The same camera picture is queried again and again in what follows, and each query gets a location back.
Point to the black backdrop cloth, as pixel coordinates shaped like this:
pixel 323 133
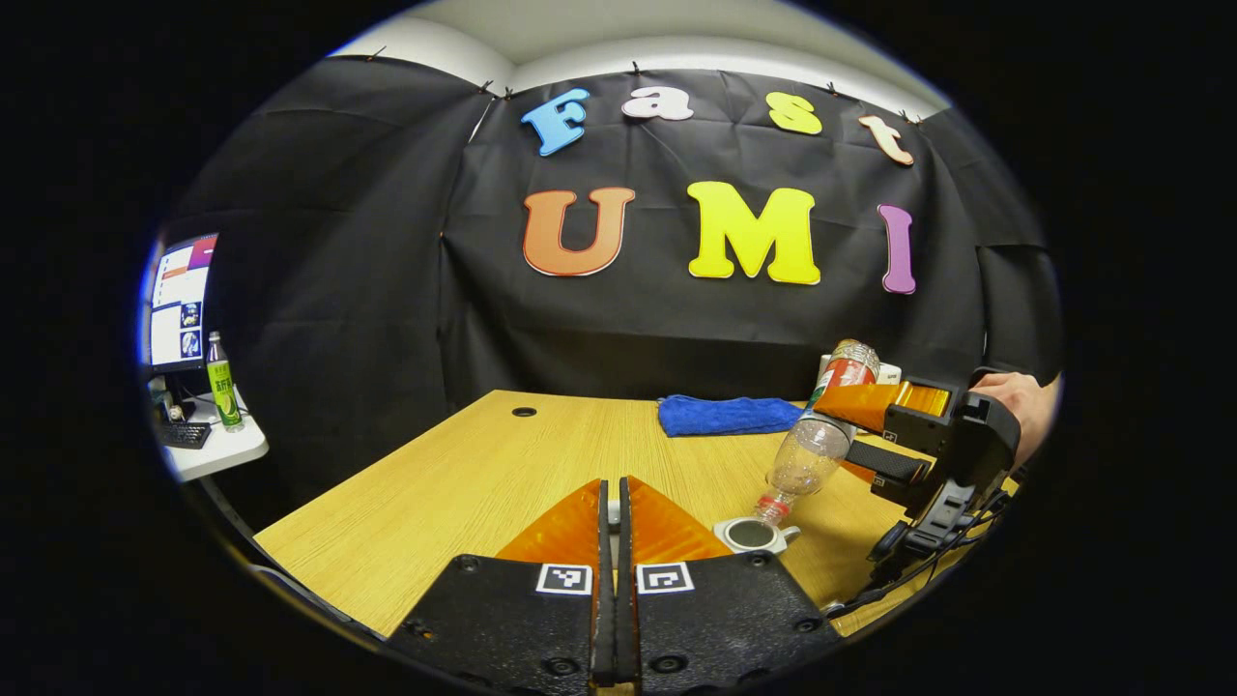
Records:
pixel 338 290

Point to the blue towel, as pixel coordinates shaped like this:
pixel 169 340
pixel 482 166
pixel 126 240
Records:
pixel 725 416

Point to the white toaster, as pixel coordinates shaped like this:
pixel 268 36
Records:
pixel 889 373

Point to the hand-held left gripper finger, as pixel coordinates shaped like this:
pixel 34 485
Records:
pixel 603 619
pixel 625 619

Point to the green drink bottle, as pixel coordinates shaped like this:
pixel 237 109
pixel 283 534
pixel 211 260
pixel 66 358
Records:
pixel 224 396

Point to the computer monitor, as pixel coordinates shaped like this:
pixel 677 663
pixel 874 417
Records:
pixel 179 309

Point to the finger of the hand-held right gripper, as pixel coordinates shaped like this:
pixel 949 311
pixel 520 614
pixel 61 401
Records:
pixel 889 462
pixel 918 420

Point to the clear plastic water bottle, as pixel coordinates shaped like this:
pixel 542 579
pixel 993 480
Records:
pixel 812 454

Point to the white ceramic teacup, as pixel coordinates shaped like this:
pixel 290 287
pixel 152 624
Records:
pixel 749 534

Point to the white side table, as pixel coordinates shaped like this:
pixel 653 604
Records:
pixel 227 454

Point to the black keyboard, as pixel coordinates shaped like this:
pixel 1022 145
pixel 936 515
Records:
pixel 186 435

